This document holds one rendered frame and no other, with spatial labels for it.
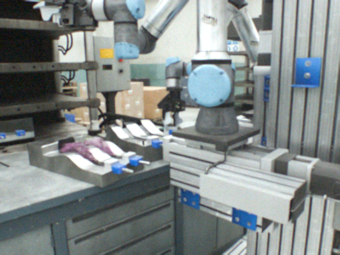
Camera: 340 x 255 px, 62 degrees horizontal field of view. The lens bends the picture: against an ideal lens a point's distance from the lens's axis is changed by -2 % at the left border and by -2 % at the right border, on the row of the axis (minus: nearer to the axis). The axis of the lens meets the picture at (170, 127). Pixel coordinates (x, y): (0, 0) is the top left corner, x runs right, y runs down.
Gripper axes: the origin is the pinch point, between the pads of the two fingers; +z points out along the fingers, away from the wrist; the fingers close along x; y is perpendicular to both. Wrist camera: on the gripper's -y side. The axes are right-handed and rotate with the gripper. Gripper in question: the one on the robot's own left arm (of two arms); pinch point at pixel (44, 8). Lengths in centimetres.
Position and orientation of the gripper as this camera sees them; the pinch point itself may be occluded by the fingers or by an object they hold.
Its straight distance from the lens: 111.8
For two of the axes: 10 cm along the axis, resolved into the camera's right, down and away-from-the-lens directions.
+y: -0.2, 10.0, 0.8
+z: -9.6, -0.4, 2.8
